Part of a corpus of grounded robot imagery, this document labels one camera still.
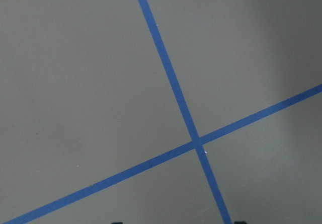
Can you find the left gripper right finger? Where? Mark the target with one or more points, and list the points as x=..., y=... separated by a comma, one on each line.
x=240, y=222

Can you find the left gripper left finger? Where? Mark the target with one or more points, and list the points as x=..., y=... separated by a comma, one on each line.
x=117, y=223

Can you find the brown paper table cover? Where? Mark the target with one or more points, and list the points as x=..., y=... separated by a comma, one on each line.
x=84, y=96

